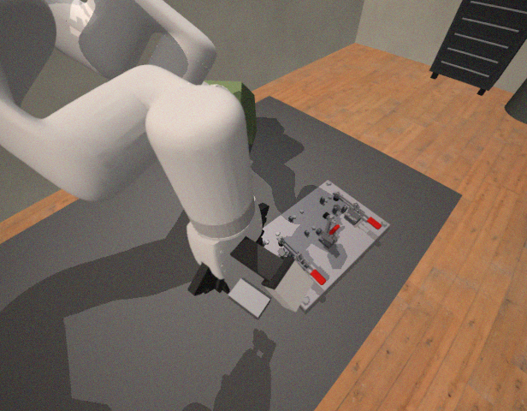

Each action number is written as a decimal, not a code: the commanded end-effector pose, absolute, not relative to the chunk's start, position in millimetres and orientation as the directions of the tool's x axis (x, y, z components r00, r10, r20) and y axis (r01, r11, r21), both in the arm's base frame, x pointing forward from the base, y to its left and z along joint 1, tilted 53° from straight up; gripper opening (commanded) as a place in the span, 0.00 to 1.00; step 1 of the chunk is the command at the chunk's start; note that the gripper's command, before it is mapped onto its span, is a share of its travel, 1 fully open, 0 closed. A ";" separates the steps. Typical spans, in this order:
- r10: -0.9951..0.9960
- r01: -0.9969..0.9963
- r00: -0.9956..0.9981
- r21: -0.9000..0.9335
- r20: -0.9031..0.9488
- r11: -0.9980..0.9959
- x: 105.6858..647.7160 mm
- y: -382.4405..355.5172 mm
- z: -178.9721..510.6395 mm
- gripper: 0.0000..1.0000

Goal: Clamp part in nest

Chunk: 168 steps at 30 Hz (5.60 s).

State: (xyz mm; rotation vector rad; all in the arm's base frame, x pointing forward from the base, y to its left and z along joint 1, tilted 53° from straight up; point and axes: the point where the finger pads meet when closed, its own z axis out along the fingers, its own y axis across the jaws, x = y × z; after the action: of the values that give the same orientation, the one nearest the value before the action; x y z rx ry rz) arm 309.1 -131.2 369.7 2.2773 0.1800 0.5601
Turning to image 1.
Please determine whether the toggle clamp with red handle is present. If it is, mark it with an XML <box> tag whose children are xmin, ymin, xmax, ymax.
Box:
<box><xmin>277</xmin><ymin>236</ymin><xmax>326</xmax><ymax>285</ymax></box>
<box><xmin>333</xmin><ymin>191</ymin><xmax>382</xmax><ymax>229</ymax></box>

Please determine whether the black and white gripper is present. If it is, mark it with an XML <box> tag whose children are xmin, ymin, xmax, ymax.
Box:
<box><xmin>187</xmin><ymin>197</ymin><xmax>269</xmax><ymax>296</ymax></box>

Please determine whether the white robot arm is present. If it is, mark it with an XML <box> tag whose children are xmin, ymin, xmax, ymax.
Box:
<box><xmin>0</xmin><ymin>0</ymin><xmax>313</xmax><ymax>312</ymax></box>

